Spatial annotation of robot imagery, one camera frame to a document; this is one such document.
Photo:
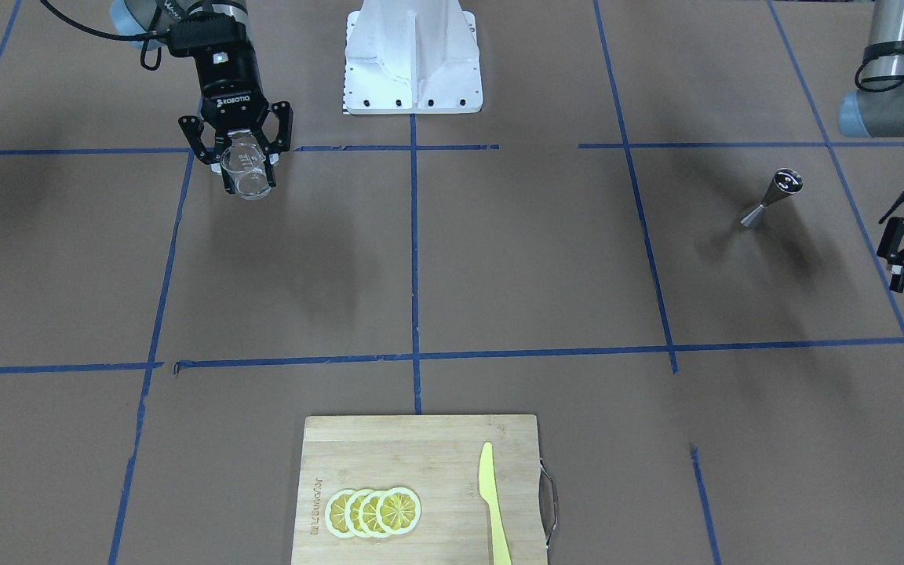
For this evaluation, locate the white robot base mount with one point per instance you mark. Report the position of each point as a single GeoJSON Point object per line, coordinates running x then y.
{"type": "Point", "coordinates": [412, 57]}

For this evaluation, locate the clear glass shaker cup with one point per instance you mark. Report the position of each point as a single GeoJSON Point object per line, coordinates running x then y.
{"type": "Point", "coordinates": [243, 167]}

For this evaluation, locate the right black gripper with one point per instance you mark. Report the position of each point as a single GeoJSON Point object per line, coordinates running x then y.
{"type": "Point", "coordinates": [228, 81]}

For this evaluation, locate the steel measuring jigger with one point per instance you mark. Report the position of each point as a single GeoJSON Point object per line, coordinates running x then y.
{"type": "Point", "coordinates": [784, 183]}

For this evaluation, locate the bamboo cutting board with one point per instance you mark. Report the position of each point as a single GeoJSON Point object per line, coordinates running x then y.
{"type": "Point", "coordinates": [437, 456]}

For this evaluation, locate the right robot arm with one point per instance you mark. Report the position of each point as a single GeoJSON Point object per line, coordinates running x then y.
{"type": "Point", "coordinates": [156, 18]}

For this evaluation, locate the lemon slice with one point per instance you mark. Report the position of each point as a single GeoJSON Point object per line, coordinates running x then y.
{"type": "Point", "coordinates": [336, 514]}
{"type": "Point", "coordinates": [367, 516]}
{"type": "Point", "coordinates": [398, 511]}
{"type": "Point", "coordinates": [352, 513]}

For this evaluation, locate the yellow plastic knife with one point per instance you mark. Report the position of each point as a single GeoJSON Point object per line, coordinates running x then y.
{"type": "Point", "coordinates": [488, 491]}

